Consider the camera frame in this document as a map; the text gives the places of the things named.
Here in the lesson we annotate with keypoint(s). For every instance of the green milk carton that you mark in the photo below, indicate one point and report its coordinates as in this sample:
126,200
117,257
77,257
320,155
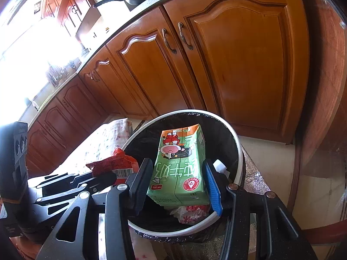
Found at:
176,168

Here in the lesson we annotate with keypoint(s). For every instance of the white floral crumpled wrapper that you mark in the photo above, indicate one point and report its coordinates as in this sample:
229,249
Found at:
189,214

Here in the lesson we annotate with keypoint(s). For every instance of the range hood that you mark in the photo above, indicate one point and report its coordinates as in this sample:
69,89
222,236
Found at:
86,24

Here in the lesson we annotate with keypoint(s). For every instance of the small metal pot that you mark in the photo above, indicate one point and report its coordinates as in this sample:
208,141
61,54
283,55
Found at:
85,52

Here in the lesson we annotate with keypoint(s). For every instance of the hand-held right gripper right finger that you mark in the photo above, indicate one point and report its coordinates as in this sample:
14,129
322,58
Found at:
214,192

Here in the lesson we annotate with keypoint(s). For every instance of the wooden wall cabinet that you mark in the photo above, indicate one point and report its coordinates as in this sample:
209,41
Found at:
73,5

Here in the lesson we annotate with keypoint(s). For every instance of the wooden base cabinet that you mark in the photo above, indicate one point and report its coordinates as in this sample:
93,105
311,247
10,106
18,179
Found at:
244,59

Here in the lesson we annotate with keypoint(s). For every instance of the white bin with black liner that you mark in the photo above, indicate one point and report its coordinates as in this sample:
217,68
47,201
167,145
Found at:
222,135

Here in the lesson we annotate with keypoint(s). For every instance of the small wall picture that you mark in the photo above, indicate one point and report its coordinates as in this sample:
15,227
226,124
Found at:
37,6

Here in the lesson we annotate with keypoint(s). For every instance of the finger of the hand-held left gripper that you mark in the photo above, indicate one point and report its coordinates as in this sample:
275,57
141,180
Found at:
62,178
103,181

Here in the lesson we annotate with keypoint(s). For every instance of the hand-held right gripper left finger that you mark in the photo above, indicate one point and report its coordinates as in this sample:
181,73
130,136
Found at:
143,184

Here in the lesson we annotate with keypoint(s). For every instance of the white plastic bottle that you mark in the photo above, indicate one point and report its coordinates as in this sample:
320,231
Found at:
221,168

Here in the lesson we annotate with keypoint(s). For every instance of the bright kitchen window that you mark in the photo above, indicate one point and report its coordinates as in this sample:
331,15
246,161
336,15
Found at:
32,54

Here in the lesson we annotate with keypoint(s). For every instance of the floral white cloth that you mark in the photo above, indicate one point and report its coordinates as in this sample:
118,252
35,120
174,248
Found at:
108,138

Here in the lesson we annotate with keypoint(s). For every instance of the red snack packet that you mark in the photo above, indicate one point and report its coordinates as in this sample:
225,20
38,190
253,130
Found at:
113,165

